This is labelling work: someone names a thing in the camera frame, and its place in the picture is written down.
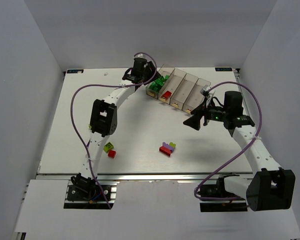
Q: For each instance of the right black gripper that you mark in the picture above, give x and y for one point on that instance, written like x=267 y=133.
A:
x=205 y=115

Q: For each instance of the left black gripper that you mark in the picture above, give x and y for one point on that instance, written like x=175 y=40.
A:
x=150 y=71

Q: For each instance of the red brick with green top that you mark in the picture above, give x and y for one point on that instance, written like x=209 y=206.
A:
x=166 y=95

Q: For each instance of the lime small brick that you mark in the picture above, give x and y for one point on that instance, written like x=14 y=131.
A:
x=173 y=145

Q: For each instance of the lilac purple brick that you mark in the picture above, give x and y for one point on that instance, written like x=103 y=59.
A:
x=166 y=145

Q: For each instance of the lime yellow brick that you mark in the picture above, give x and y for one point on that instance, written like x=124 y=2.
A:
x=108 y=147

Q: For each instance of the red small brick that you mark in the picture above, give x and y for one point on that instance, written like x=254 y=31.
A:
x=112 y=154

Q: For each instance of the green long brick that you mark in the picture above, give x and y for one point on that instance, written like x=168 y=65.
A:
x=160 y=81

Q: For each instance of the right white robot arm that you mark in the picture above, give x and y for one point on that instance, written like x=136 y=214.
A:
x=271 y=187

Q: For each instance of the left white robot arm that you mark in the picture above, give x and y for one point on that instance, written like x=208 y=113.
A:
x=104 y=114

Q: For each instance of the clear four-bin organizer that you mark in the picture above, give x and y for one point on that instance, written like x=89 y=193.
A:
x=184 y=87

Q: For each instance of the right corner logo sticker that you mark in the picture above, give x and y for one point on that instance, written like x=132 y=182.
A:
x=223 y=69

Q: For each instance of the corner logo sticker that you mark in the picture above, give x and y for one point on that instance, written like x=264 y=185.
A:
x=74 y=71
x=223 y=69

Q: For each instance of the left corner logo sticker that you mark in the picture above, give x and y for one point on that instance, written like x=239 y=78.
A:
x=74 y=71

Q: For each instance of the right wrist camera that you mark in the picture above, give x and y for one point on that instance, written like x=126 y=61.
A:
x=207 y=92

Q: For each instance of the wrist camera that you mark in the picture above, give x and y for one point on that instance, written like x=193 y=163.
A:
x=140 y=55
x=207 y=92

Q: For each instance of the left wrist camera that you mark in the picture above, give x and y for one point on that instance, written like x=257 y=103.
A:
x=140 y=55

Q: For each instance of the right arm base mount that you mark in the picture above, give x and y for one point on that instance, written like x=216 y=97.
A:
x=224 y=202

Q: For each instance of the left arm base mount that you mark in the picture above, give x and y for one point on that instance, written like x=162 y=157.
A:
x=85 y=194

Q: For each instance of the aluminium front rail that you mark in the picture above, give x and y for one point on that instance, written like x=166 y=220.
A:
x=129 y=177

